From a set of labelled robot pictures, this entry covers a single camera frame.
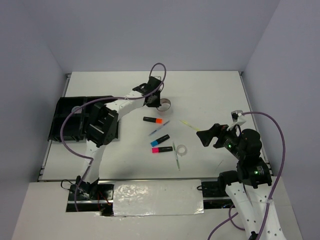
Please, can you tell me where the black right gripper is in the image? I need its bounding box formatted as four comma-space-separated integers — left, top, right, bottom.
196, 121, 245, 159

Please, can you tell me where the large brown tape roll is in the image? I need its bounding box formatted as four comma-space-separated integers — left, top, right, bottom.
156, 98, 173, 116

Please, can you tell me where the orange highlighter marker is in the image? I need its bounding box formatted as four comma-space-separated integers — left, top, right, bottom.
142, 116, 163, 124

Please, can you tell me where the yellow ballpoint pen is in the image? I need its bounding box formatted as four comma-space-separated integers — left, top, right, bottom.
179, 120, 200, 132

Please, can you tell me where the small clear tape roll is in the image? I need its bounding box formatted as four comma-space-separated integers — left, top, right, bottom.
176, 144, 187, 156

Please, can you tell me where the blue ballpoint pen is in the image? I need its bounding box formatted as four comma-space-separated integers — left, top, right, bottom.
148, 120, 170, 136

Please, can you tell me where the green ballpoint pen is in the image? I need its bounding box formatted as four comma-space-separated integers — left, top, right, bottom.
172, 141, 181, 171

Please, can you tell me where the blue highlighter marker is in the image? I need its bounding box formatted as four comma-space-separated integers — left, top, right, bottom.
150, 134, 170, 147

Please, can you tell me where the pink highlighter marker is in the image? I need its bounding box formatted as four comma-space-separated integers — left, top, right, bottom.
151, 146, 173, 154

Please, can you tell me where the clear paper clip jar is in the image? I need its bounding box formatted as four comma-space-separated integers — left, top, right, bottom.
71, 106, 82, 114

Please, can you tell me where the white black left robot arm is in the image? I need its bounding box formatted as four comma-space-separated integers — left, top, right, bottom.
71, 76, 164, 200

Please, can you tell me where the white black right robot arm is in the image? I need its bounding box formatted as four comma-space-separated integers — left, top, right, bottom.
196, 123, 286, 240

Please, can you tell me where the silver foil sheet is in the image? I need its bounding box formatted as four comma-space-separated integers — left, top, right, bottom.
112, 179, 205, 217

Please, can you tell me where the black four-compartment organizer tray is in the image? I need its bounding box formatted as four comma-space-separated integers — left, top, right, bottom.
48, 96, 101, 143

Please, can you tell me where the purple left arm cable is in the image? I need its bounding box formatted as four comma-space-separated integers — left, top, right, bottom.
60, 62, 168, 213

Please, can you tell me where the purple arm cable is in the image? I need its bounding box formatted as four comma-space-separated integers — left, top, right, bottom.
60, 62, 168, 213
206, 111, 286, 240

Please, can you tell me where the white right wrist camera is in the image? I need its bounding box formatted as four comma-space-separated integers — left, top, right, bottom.
227, 110, 246, 131

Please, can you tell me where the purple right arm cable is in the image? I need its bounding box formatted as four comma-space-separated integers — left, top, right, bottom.
206, 111, 286, 240

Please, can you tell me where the metal base rail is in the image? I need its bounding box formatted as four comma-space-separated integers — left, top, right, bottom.
65, 178, 233, 217

